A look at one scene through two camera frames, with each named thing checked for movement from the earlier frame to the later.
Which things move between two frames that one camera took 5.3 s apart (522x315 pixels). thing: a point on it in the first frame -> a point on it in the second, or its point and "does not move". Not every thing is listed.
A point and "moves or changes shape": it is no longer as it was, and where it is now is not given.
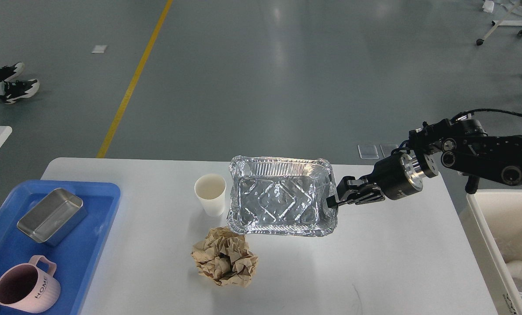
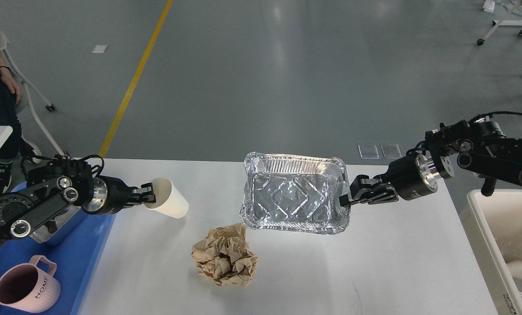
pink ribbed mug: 29,286 does not move
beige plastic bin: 502,227 does not move
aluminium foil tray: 281,196 moves or changes shape
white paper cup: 210,188 -> 169,201
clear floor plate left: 368,152 does not move
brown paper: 224,257 does not move
